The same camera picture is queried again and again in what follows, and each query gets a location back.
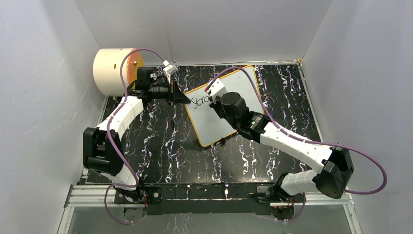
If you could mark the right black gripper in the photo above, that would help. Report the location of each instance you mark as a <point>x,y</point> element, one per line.
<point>215,106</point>

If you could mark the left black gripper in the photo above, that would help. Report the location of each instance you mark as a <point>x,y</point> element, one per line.
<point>176,96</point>

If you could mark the yellow framed whiteboard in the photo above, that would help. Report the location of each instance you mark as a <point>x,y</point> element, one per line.
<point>209,128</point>

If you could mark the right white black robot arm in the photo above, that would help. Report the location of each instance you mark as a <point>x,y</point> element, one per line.
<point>330,167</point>

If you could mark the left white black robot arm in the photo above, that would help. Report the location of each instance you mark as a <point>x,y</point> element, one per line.
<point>102,150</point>

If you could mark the cream cylindrical drum orange face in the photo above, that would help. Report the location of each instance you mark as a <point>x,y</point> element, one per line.
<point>107,71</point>

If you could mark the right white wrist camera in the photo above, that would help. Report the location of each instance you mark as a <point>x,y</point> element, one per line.
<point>215,88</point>

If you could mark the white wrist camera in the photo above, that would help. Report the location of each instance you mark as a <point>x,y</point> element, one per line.
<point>215,88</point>
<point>169,68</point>

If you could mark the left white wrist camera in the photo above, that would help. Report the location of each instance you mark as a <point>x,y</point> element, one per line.
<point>169,68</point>

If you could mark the aluminium front frame rail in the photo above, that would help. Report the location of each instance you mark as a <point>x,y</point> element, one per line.
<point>217,208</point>

